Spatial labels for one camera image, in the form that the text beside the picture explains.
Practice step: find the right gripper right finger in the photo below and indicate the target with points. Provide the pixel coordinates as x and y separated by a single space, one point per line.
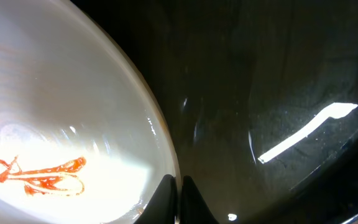
194 209

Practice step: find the black round tray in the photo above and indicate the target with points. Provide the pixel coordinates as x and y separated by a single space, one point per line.
260 98

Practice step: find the cream plate top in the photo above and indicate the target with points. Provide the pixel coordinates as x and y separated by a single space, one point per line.
82 139

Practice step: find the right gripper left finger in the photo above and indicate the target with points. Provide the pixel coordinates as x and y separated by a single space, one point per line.
162 207

